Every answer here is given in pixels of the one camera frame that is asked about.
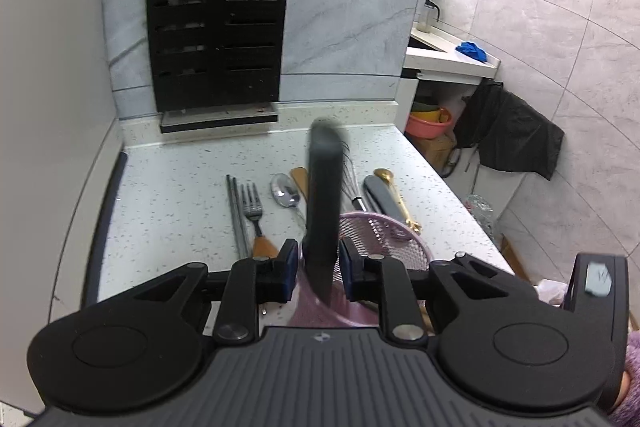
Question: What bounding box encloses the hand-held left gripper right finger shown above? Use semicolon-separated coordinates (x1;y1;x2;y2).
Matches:
339;239;541;343

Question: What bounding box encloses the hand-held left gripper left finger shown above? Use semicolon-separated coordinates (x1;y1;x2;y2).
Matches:
125;239;299;341

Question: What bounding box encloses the wooden handled fork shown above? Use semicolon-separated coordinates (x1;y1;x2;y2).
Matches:
240;183;280;259

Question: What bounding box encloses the pink mesh utensil holder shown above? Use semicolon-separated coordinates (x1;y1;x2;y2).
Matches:
287;212;433;333

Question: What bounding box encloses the dark handled peeler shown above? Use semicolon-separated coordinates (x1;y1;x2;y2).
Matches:
301;118;351;308

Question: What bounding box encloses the metal whisk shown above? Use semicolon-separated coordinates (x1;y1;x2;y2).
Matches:
340;142;371;214

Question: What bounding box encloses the silver metal spoon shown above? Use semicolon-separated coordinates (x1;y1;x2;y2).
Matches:
270;173;308;230

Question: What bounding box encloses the wooden butter knife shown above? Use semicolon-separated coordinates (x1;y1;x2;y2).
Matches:
291;167;310;208

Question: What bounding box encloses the gold spoon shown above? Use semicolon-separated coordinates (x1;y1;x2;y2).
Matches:
374;168;422;233

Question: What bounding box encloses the person's right forearm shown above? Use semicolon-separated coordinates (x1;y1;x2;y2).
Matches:
609;329;640;427

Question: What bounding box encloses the clear plastic bag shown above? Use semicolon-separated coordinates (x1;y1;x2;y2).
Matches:
465;194;496;233

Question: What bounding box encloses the cardboard box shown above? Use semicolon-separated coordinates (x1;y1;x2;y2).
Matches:
417;134;458;172

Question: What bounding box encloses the pink plastic basin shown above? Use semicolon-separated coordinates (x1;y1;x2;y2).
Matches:
405;107;453;140

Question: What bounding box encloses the green plastic basin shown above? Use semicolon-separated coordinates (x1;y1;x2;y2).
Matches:
412;99;448;122

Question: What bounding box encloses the black bag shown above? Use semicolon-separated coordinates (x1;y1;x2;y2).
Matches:
452;81;565;182

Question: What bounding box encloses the white sink cabinet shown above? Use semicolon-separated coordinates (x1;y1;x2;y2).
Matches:
400;24;531;218

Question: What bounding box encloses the black knife block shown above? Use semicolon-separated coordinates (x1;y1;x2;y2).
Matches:
146;0;296;134

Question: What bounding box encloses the blue cloth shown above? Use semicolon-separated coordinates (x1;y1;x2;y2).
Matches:
455;41;488;64

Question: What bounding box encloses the white countertop appliance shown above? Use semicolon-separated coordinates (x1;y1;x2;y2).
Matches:
0;0;128;413

